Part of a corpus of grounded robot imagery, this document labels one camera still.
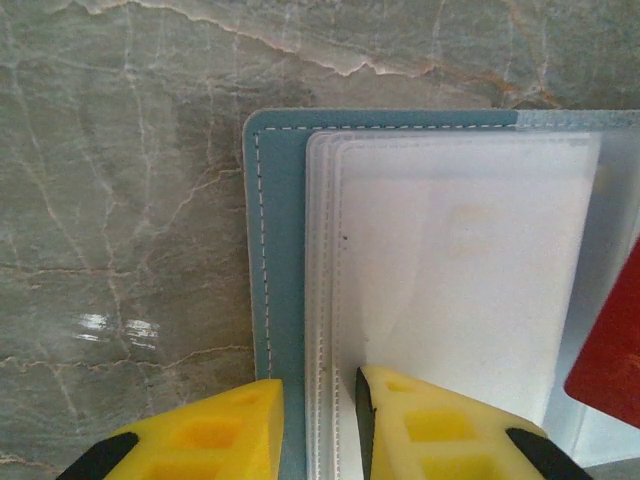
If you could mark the red pink credit card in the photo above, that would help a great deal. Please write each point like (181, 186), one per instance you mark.
(610, 360)

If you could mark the teal card holder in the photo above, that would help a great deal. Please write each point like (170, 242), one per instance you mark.
(280, 200)

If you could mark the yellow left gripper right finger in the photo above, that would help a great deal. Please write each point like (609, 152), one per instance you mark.
(440, 440)

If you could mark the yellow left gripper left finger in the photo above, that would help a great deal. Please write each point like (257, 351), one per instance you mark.
(210, 440)

